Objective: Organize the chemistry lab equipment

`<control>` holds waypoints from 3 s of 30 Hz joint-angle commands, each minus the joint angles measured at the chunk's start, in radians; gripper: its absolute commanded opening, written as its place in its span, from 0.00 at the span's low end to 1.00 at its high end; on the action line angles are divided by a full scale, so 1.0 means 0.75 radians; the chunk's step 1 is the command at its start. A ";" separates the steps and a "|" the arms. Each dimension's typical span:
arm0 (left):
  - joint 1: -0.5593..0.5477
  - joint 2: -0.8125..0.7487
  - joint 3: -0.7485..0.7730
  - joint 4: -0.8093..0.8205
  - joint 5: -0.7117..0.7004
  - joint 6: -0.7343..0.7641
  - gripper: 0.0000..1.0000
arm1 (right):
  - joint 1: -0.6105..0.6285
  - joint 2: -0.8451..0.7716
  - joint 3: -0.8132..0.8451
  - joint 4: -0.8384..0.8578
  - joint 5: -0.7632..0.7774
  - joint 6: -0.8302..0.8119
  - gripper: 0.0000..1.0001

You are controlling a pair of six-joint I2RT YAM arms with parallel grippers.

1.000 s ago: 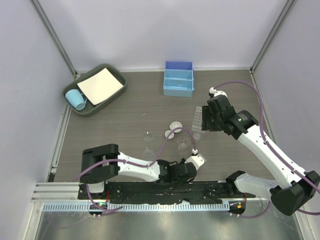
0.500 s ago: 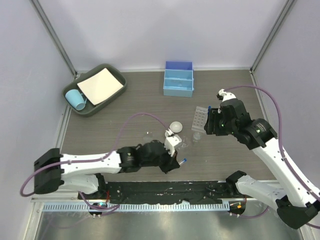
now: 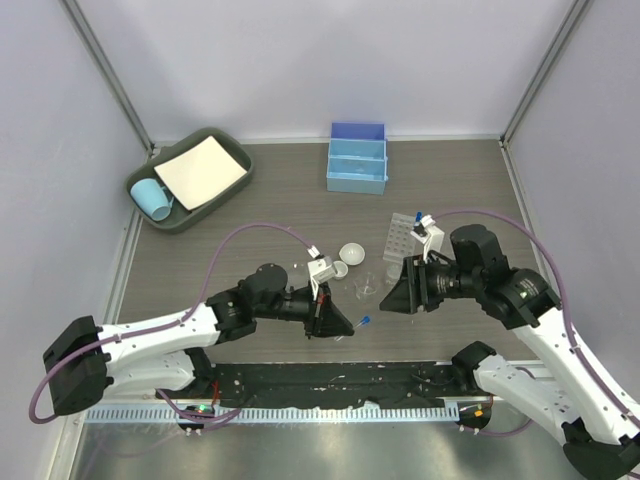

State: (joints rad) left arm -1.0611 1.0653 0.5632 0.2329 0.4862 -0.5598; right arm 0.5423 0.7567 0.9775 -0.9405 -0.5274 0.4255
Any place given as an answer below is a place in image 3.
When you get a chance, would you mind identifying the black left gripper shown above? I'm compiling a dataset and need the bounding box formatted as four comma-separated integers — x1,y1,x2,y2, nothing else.
255,278,353,339

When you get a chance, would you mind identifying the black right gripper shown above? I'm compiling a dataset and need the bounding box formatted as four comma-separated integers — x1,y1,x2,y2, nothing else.
380,253,482,313

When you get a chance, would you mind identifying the clear test tube rack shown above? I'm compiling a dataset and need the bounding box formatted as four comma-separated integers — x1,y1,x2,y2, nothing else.
383,213,416,264

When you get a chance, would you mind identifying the clear glass beaker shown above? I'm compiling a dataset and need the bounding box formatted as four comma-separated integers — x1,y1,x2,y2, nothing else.
353,272,380,302

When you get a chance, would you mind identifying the blue tiered organizer box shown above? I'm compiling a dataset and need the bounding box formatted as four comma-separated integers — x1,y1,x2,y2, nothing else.
326,122,388,195

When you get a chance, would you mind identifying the small clear glass bottle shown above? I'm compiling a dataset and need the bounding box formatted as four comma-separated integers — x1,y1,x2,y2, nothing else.
385,263,402,285

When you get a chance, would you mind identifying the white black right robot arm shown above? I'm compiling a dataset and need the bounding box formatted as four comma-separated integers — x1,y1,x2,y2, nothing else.
379,217,639,479

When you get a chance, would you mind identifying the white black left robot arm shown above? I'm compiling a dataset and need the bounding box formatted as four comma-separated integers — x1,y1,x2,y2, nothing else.
43,264,354,416

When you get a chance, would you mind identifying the clear glass watch dish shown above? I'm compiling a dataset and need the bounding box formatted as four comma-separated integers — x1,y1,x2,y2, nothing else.
290,262,309,283

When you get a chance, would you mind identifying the small white ceramic bowl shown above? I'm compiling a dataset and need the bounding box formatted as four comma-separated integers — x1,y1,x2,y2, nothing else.
333,260,349,280

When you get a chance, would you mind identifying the large white ceramic bowl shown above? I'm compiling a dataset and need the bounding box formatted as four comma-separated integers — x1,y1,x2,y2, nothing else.
339,242,366,266

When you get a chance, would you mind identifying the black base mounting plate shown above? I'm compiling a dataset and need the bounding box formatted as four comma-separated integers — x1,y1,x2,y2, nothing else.
163,362,488,410

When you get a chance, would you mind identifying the white square plate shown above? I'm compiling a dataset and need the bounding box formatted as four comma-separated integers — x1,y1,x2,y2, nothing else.
154,136,247,211

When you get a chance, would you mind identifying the dark green plastic tray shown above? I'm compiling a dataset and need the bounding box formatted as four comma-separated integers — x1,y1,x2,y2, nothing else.
124,127,254,234

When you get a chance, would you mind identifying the light blue mug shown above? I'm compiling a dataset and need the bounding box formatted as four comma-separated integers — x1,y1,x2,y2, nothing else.
130,178,174,222

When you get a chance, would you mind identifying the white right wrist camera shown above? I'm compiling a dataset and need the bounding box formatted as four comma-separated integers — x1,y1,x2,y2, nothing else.
411,215,445,261

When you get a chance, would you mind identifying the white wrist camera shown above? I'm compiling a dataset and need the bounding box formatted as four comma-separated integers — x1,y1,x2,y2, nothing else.
411,215,445,261
307,245,337,300

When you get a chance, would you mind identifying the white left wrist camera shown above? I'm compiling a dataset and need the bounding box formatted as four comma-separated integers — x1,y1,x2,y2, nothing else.
307,245,337,300

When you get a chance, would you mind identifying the aluminium rail profile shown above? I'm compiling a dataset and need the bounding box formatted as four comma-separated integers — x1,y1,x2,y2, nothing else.
507,360,556,385

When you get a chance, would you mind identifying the white slotted cable duct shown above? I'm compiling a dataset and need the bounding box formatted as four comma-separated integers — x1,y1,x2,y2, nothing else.
85,401,459,424

